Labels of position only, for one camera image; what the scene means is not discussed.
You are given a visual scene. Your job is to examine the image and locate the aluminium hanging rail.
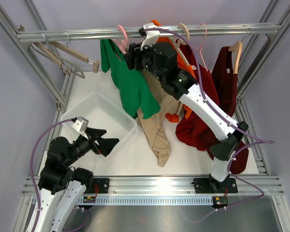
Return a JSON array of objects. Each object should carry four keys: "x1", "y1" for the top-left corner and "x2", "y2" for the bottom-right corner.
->
[{"x1": 16, "y1": 23, "x2": 282, "y2": 43}]

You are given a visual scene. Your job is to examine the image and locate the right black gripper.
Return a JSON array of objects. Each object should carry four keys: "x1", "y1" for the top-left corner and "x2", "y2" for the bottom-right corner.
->
[{"x1": 122, "y1": 39, "x2": 165, "y2": 83}]

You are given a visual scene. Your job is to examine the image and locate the white slotted cable duct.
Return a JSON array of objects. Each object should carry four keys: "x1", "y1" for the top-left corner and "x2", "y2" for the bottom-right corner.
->
[{"x1": 77, "y1": 196, "x2": 213, "y2": 206}]

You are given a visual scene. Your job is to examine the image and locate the pink plastic hanger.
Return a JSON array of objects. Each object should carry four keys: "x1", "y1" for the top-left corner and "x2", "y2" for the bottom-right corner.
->
[{"x1": 112, "y1": 25, "x2": 129, "y2": 54}]

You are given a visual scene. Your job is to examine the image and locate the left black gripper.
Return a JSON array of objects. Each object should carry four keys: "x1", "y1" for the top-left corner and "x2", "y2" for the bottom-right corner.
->
[{"x1": 64, "y1": 127, "x2": 119, "y2": 167}]

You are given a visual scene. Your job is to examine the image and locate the dark maroon t shirt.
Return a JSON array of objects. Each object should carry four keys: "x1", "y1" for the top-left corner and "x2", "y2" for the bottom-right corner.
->
[{"x1": 212, "y1": 46, "x2": 249, "y2": 174}]

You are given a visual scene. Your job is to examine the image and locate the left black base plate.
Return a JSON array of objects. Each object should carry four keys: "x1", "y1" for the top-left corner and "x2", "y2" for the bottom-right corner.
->
[{"x1": 85, "y1": 178, "x2": 110, "y2": 194}]

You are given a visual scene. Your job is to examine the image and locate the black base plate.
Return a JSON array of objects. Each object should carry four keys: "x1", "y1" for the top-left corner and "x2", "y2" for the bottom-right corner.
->
[
  {"x1": 192, "y1": 177, "x2": 238, "y2": 194},
  {"x1": 85, "y1": 178, "x2": 110, "y2": 194}
]

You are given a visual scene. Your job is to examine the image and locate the white plastic basket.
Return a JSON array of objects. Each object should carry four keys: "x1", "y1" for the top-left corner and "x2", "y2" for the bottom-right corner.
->
[{"x1": 59, "y1": 92, "x2": 138, "y2": 158}]

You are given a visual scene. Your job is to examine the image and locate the thin pink wire hanger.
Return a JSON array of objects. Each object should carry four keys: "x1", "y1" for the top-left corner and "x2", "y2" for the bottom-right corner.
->
[{"x1": 193, "y1": 22, "x2": 208, "y2": 71}]

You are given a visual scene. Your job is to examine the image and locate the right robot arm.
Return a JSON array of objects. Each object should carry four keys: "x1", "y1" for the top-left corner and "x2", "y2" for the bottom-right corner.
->
[{"x1": 124, "y1": 42, "x2": 248, "y2": 192}]

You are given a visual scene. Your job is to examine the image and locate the red t shirt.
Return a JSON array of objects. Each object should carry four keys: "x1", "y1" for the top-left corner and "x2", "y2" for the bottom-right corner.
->
[{"x1": 175, "y1": 43, "x2": 219, "y2": 152}]

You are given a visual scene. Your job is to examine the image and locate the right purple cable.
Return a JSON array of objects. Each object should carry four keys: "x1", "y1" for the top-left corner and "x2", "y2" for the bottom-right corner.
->
[{"x1": 145, "y1": 28, "x2": 276, "y2": 223}]

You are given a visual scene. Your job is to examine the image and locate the green t shirt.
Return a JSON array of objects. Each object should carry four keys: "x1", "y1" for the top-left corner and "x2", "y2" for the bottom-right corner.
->
[{"x1": 100, "y1": 39, "x2": 160, "y2": 119}]

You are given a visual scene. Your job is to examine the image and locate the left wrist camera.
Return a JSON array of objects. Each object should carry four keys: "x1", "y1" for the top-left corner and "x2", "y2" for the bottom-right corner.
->
[{"x1": 72, "y1": 116, "x2": 89, "y2": 139}]

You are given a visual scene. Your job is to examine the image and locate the beige t shirt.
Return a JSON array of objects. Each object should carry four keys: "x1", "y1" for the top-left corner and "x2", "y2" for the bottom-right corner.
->
[{"x1": 136, "y1": 70, "x2": 182, "y2": 167}]

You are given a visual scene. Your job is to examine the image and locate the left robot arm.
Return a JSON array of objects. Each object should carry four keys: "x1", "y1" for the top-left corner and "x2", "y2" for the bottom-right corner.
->
[{"x1": 27, "y1": 128, "x2": 119, "y2": 232}]

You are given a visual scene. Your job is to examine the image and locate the orange t shirt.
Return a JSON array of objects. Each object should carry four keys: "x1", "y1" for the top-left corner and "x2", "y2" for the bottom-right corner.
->
[{"x1": 151, "y1": 19, "x2": 195, "y2": 123}]

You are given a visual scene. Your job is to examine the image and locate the beige round hook hanger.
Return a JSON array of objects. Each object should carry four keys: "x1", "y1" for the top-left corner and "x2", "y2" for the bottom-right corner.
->
[{"x1": 175, "y1": 23, "x2": 190, "y2": 66}]

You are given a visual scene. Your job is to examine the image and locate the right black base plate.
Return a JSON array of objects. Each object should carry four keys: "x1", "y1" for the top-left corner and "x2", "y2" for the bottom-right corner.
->
[{"x1": 192, "y1": 177, "x2": 238, "y2": 194}]

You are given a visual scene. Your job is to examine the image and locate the empty wooden hanger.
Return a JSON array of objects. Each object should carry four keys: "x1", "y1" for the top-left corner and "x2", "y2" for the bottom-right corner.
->
[
  {"x1": 50, "y1": 42, "x2": 100, "y2": 73},
  {"x1": 31, "y1": 42, "x2": 85, "y2": 79}
]

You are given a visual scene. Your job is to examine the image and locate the wooden hanger with metal hook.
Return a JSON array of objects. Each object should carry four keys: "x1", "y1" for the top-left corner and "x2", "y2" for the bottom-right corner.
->
[{"x1": 228, "y1": 25, "x2": 252, "y2": 74}]

